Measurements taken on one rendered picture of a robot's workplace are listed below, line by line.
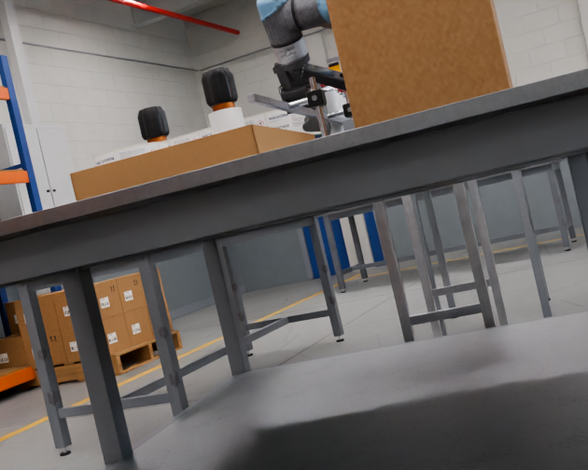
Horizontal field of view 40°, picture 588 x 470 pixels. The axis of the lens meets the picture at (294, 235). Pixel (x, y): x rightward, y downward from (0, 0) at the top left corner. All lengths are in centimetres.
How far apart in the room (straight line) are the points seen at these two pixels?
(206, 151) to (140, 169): 9
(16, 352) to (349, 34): 524
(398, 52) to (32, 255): 61
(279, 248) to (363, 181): 957
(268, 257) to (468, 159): 970
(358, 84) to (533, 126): 40
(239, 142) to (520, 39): 876
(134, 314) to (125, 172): 502
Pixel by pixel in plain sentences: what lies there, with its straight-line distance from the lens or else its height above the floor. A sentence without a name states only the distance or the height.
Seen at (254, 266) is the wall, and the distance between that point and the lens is 1072.
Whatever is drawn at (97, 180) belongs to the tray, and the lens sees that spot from 109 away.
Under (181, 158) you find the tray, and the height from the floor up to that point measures 85.
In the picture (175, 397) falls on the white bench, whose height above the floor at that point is 18.
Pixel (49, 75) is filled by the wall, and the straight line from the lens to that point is 855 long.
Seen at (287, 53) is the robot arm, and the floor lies 111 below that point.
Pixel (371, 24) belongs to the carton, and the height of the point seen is 101.
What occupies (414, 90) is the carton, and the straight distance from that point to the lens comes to 127.
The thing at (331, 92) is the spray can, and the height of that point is 103.
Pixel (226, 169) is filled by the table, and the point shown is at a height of 82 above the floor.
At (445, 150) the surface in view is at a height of 78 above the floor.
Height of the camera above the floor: 74
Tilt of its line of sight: 1 degrees down
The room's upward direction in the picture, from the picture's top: 13 degrees counter-clockwise
